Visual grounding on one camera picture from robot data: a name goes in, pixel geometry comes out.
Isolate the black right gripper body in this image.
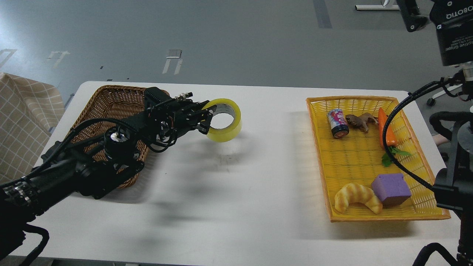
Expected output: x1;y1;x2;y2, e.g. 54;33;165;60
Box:
429;0;473;66

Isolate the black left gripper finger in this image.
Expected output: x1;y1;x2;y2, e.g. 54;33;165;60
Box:
190;102;215;115
194;116;213;135

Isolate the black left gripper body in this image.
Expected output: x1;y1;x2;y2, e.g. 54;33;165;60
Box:
163;100;202;138

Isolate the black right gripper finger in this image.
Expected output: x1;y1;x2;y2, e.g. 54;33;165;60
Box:
396;0;429;33

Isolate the yellow tape roll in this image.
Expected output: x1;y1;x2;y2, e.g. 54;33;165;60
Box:
205;98;242;143

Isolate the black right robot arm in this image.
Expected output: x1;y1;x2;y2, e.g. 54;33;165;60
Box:
393;0;472;266

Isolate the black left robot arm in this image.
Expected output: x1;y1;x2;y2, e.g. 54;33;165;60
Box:
0;87;217;266

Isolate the white table leg base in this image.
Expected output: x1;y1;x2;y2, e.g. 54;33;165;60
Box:
354;0;400;11

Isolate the brown wicker basket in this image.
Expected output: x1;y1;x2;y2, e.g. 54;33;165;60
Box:
71;85;149;189

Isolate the brown toy animal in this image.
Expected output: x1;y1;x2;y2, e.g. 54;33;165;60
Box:
345;113;379;134

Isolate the orange toy carrot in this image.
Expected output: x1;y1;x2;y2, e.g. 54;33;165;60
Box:
377;108;411;168

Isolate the small drink can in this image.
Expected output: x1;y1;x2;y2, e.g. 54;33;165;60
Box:
327;108;350;139

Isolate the beige checkered cloth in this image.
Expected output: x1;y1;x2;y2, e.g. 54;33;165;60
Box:
0;72;65;184

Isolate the toy croissant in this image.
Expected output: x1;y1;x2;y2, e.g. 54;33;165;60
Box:
334;183;383;214

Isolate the purple foam cube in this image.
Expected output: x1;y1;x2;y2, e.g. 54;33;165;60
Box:
371;173;412;207

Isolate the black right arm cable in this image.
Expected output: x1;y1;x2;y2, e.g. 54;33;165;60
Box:
382;79;457;192

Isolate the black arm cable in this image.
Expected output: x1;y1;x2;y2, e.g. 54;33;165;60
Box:
31;117;178;174
382;79;457;192

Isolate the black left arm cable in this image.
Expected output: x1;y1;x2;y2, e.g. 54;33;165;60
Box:
31;117;178;174

